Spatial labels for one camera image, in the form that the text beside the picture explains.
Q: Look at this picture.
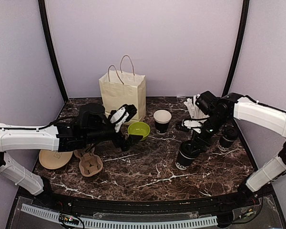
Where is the black paper coffee cup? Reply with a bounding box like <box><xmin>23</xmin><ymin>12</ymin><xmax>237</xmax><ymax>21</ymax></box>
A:
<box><xmin>218</xmin><ymin>136</ymin><xmax>235</xmax><ymax>152</ymax></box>

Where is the brown cardboard cup carrier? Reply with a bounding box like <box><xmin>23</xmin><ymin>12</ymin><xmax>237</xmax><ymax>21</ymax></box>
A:
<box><xmin>73</xmin><ymin>148</ymin><xmax>103</xmax><ymax>177</ymax></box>

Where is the cream paper carry bag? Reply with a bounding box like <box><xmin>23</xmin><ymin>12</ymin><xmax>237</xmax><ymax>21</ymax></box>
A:
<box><xmin>99</xmin><ymin>65</ymin><xmax>146</xmax><ymax>125</ymax></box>

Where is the black plastic cup lid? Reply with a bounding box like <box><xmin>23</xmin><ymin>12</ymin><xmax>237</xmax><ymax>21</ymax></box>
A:
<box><xmin>179</xmin><ymin>140</ymin><xmax>201</xmax><ymax>159</ymax></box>

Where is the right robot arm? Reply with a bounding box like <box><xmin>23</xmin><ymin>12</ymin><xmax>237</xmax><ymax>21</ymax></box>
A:
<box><xmin>192</xmin><ymin>91</ymin><xmax>286</xmax><ymax>207</ymax></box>

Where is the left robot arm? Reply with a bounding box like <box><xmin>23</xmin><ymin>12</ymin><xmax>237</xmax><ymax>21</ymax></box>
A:
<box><xmin>0</xmin><ymin>103</ymin><xmax>141</xmax><ymax>208</ymax></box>

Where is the green bowl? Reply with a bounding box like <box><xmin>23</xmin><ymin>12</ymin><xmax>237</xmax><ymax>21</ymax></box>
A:
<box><xmin>127</xmin><ymin>122</ymin><xmax>151</xmax><ymax>141</ymax></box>

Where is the white wrapped straws bundle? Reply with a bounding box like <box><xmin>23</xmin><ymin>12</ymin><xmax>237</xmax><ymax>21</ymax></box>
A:
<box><xmin>184</xmin><ymin>94</ymin><xmax>209</xmax><ymax>119</ymax></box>

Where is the beige round plate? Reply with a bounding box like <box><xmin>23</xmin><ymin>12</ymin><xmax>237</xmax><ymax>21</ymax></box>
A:
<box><xmin>39</xmin><ymin>150</ymin><xmax>73</xmax><ymax>170</ymax></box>

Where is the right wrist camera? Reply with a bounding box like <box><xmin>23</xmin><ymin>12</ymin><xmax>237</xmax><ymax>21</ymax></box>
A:
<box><xmin>175</xmin><ymin>119</ymin><xmax>202</xmax><ymax>133</ymax></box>

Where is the grey slotted cable duct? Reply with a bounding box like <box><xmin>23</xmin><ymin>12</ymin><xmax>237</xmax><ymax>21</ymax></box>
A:
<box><xmin>20</xmin><ymin>204</ymin><xmax>218</xmax><ymax>229</ymax></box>

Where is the black front rail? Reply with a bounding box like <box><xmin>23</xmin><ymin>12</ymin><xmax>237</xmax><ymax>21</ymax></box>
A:
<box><xmin>45</xmin><ymin>183</ymin><xmax>248</xmax><ymax>215</ymax></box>

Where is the right black frame post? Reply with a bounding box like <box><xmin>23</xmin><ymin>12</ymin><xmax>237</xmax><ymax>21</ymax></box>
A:
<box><xmin>222</xmin><ymin>0</ymin><xmax>250</xmax><ymax>96</ymax></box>

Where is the black frame post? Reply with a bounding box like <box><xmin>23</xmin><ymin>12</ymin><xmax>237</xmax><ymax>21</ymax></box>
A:
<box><xmin>222</xmin><ymin>0</ymin><xmax>250</xmax><ymax>96</ymax></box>
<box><xmin>38</xmin><ymin>0</ymin><xmax>69</xmax><ymax>102</ymax></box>

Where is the left black frame post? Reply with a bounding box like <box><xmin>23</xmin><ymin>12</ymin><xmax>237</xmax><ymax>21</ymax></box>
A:
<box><xmin>38</xmin><ymin>0</ymin><xmax>69</xmax><ymax>102</ymax></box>

